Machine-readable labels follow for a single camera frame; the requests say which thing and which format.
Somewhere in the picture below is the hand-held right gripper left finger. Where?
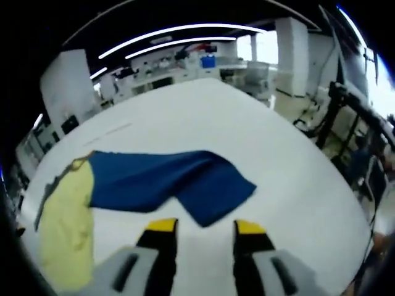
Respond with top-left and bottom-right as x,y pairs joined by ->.
91,218 -> 180,296

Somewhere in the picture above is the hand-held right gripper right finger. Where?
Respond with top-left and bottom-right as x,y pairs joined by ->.
232,219 -> 316,296

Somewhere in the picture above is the yellow and blue garment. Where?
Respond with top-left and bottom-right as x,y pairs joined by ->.
33,149 -> 258,291

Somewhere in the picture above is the black chair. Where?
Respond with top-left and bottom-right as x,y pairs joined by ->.
60,115 -> 78,134

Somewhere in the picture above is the black metal stand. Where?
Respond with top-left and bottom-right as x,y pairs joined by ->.
293,80 -> 395,206

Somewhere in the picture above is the long ceiling light strip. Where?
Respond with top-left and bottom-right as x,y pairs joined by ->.
98,23 -> 267,60
124,36 -> 238,60

